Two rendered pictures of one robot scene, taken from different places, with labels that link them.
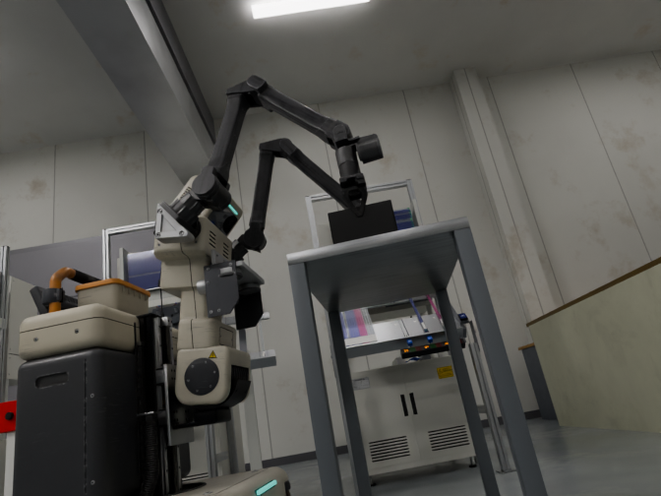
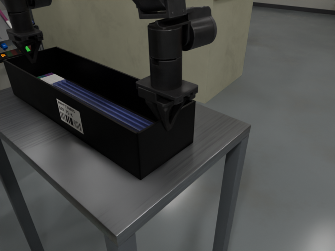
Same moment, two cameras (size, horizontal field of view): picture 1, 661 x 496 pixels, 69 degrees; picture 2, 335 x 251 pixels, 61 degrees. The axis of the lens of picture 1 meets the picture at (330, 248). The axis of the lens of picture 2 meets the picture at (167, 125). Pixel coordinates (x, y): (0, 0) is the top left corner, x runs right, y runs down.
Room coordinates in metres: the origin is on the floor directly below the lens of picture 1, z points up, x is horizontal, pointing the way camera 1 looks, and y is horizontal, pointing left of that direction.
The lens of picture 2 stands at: (0.88, 0.29, 1.20)
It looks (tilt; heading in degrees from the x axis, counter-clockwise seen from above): 33 degrees down; 307
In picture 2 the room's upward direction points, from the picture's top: straight up
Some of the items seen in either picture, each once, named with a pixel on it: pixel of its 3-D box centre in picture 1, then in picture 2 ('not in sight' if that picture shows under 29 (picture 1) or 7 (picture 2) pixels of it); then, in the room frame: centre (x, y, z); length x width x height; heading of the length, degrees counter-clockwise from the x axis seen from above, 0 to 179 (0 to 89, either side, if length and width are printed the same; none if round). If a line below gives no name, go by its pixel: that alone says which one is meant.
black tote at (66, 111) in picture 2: (370, 257); (87, 96); (1.45, -0.12, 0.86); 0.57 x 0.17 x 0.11; 175
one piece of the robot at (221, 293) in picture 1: (232, 289); not in sight; (1.49, 0.34, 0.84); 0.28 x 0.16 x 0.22; 175
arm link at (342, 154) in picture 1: (348, 157); (168, 39); (1.17, -0.09, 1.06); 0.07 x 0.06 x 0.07; 77
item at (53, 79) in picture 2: not in sight; (89, 105); (1.45, -0.12, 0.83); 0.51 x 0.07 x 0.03; 175
